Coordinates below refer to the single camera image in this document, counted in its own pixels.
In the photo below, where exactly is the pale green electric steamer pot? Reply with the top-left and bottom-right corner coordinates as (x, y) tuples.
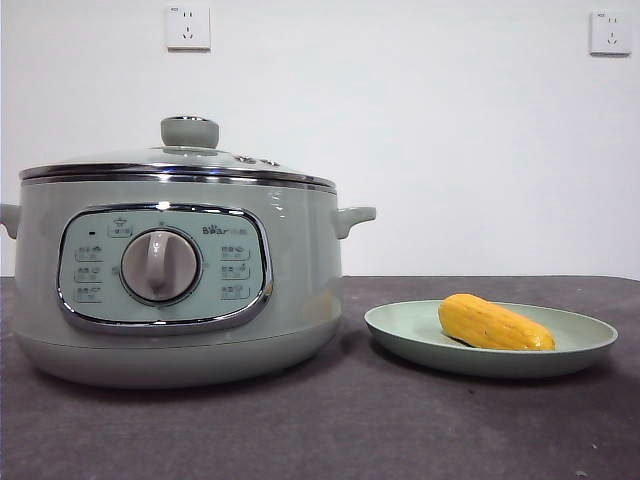
(0, 172), (378, 391)

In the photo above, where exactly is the white wall socket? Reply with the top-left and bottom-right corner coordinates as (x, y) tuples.
(588, 10), (633, 57)
(165, 5), (212, 53)

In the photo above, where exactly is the glass lid with green knob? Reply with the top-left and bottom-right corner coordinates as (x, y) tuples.
(18, 115), (334, 191)

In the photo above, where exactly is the yellow corn cob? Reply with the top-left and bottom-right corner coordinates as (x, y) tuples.
(437, 293), (557, 353)

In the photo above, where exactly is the pale green round plate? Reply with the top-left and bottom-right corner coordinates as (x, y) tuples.
(363, 299), (620, 379)

